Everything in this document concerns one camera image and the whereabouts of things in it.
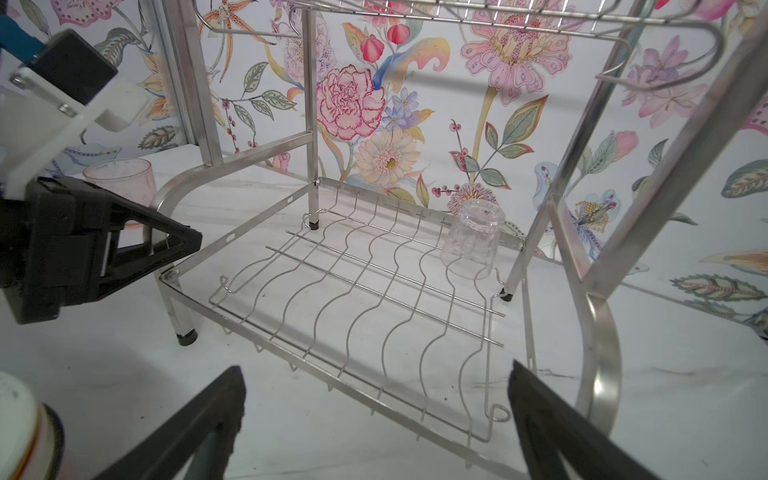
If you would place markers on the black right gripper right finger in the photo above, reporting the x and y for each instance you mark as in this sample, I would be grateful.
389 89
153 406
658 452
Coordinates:
557 442

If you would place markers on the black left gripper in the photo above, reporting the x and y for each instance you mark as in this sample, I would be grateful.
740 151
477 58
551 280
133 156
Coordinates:
60 246

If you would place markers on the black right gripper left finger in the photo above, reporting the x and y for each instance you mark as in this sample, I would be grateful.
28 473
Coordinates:
197 440

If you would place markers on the pink rimmed glass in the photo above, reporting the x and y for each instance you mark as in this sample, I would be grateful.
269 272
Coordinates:
132 179

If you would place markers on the orange white bowl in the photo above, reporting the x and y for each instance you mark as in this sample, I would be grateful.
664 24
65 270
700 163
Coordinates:
32 438

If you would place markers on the clear drinking glass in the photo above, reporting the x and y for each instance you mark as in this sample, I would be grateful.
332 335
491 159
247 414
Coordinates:
469 250

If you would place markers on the two-tier metal dish rack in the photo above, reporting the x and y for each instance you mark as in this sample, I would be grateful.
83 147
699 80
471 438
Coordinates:
741 81

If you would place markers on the aluminium corner frame post left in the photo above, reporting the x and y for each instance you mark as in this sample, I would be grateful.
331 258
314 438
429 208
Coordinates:
166 25

